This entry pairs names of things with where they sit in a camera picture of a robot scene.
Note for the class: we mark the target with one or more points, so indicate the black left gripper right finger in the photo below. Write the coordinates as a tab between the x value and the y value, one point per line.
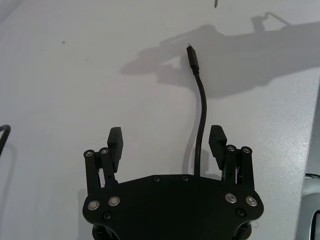
217	145

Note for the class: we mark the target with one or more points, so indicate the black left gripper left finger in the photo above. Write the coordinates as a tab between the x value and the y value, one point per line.
115	147

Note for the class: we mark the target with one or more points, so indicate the white table cloth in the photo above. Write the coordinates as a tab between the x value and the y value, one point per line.
50	75

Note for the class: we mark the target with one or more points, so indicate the pale grey rounded housing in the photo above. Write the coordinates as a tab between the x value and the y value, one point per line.
313	197

